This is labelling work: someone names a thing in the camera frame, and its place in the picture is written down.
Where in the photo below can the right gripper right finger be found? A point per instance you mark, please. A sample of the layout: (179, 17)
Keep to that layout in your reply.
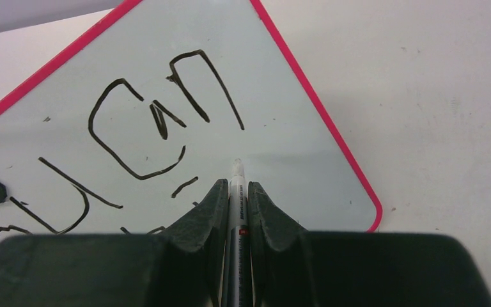
(293, 266)

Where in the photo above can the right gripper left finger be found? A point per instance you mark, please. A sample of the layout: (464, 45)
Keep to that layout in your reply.
(180, 266)

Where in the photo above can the black and white marker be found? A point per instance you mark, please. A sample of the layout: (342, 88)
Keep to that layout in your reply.
(237, 286)

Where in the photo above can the red framed whiteboard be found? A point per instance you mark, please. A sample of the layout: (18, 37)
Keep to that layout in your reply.
(131, 124)

